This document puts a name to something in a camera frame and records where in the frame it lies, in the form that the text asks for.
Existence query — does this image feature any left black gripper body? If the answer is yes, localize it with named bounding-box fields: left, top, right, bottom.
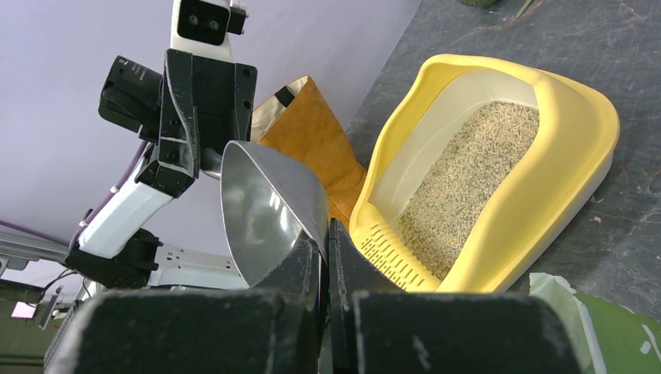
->
left=193, top=56, right=257, bottom=154

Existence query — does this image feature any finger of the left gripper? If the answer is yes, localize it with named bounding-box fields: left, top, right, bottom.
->
left=136, top=49, right=200, bottom=198

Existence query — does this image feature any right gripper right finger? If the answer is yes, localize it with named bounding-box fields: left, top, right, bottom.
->
left=328, top=221, right=580, bottom=373

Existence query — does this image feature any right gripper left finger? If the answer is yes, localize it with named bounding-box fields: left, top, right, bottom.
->
left=45, top=234, right=323, bottom=373

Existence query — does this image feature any grey metal scoop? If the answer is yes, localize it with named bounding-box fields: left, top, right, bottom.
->
left=200, top=140, right=329, bottom=287

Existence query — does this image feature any green litter bag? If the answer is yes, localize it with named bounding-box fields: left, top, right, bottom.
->
left=529, top=273, right=660, bottom=373

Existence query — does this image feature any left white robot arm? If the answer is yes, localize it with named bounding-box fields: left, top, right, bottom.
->
left=65, top=49, right=257, bottom=290

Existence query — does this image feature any yellow litter box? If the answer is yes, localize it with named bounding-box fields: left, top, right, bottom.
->
left=349, top=55, right=620, bottom=292

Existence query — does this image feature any orange shopping bag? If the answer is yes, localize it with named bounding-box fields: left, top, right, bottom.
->
left=251, top=75, right=366, bottom=227

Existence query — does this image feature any green round ball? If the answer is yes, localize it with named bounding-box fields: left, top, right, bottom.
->
left=457, top=0, right=498, bottom=8

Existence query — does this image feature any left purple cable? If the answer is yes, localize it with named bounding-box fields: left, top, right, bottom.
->
left=0, top=139, right=150, bottom=249

